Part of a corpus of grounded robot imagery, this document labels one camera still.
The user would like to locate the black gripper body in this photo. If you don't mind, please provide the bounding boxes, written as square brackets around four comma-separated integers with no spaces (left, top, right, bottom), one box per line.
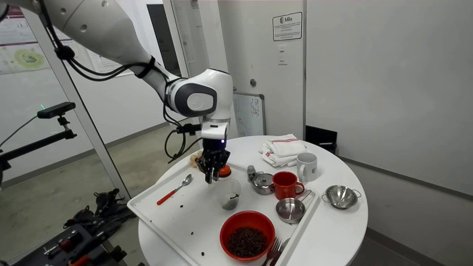
[200,139,232,167]

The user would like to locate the steel bowl with red contents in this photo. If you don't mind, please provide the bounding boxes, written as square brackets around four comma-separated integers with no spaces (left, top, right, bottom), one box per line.
[250,171,276,197]

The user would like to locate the small steel bowl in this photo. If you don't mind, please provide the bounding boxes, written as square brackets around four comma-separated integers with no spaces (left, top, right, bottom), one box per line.
[275,197,308,226]

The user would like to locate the clear pack of round buns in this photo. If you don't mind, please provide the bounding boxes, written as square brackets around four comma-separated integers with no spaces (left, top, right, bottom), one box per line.
[189,149,211,171]

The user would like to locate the white tray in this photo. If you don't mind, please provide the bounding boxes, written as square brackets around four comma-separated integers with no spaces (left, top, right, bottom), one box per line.
[126,155,322,266]

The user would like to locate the small whiteboard panel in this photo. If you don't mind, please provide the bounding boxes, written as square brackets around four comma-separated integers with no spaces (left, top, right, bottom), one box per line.
[232,92,268,137]

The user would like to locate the white cloth red stripes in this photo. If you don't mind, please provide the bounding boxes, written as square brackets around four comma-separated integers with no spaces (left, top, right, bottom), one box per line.
[259,133,309,168]

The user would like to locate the red mug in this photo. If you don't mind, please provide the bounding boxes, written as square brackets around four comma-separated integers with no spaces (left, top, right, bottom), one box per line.
[271,170,306,201]

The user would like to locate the black box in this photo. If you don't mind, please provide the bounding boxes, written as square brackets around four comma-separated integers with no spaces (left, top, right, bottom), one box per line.
[305,124,340,155]

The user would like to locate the black equipment with red parts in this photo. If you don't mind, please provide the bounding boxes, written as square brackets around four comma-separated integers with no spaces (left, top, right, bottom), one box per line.
[12,188,138,266]

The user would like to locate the white door sign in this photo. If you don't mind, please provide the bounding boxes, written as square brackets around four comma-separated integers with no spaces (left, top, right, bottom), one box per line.
[271,10,305,43]

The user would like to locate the orange handled spoon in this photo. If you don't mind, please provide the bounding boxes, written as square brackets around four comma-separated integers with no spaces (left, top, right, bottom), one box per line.
[155,173,194,207]

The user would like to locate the red handled fork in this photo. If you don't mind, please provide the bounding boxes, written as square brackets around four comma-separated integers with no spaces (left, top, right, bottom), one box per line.
[262,236,293,266]

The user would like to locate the steel bowl with handles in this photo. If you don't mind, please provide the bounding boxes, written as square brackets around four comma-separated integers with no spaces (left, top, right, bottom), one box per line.
[322,183,364,211]

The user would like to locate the grey diagonal metal post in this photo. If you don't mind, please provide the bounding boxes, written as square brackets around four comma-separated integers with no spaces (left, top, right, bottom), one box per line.
[28,22,133,200]

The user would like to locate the black camera on stand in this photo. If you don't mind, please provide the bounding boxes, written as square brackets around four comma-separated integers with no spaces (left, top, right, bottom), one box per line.
[36,101,78,130]

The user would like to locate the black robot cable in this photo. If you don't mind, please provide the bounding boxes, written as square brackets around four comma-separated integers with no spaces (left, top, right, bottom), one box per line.
[38,0,204,166]

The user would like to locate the wall poster with green circle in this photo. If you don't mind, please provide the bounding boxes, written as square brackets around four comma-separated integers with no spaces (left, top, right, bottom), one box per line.
[0,43,50,77]

